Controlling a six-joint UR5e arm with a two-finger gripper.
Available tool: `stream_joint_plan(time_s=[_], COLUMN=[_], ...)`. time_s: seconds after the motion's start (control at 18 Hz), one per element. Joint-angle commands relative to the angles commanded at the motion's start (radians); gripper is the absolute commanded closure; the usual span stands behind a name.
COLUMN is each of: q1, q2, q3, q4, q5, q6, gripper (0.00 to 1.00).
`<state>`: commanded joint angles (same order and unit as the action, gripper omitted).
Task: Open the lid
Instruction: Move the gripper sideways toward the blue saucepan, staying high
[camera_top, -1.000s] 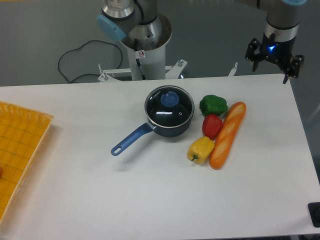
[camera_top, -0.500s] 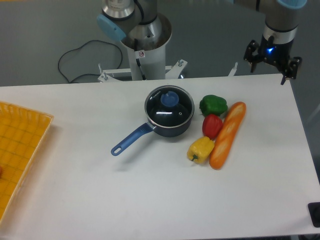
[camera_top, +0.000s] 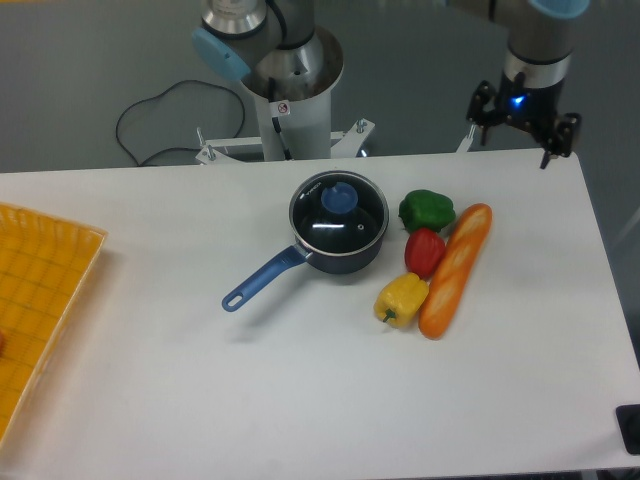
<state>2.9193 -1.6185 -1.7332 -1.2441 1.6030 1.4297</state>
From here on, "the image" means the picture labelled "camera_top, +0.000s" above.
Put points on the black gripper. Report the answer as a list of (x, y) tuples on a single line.
[(527, 100)]

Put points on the glass lid with blue knob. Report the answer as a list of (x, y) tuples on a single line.
[(338, 213)]

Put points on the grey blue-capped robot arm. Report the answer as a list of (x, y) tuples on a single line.
[(539, 32)]

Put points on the orange baguette bread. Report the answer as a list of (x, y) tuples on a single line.
[(449, 281)]

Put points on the green bell pepper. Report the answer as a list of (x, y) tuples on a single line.
[(426, 209)]

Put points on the red bell pepper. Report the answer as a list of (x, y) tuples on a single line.
[(423, 252)]

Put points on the yellow bell pepper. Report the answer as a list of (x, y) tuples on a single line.
[(399, 301)]

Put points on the dark blue saucepan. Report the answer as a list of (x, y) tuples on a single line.
[(293, 256)]

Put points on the black device at table edge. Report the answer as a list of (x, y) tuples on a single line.
[(628, 418)]

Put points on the yellow woven basket tray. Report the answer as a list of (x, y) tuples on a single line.
[(45, 260)]

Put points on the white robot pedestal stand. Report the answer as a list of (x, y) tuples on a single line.
[(291, 90)]

